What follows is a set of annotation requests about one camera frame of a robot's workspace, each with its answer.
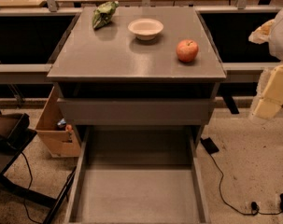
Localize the black side table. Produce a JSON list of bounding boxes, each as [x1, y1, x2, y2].
[[0, 105, 78, 224]]

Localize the black flat floor plate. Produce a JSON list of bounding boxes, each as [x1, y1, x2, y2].
[[201, 137, 219, 155]]

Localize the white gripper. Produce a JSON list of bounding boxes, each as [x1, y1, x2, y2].
[[248, 19, 283, 120]]

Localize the red apple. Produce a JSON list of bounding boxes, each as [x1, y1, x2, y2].
[[176, 39, 199, 63]]

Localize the small items in box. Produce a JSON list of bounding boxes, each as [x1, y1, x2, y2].
[[57, 119, 73, 132]]

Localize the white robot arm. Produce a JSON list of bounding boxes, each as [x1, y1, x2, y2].
[[248, 8, 283, 124]]

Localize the closed grey top drawer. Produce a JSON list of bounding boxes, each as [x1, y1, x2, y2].
[[58, 98, 215, 126]]

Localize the white bowl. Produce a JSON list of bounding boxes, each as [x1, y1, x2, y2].
[[128, 19, 163, 41]]

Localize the green chip bag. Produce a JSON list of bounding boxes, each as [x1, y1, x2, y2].
[[92, 1, 119, 29]]

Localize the cardboard box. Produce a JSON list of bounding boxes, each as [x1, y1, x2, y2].
[[35, 88, 80, 158]]

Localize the grey drawer cabinet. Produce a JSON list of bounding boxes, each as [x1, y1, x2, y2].
[[48, 7, 226, 139]]

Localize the black floor cable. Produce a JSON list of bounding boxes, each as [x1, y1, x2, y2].
[[209, 152, 283, 217]]

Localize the open grey middle drawer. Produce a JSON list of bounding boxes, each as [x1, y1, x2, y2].
[[64, 126, 211, 224]]

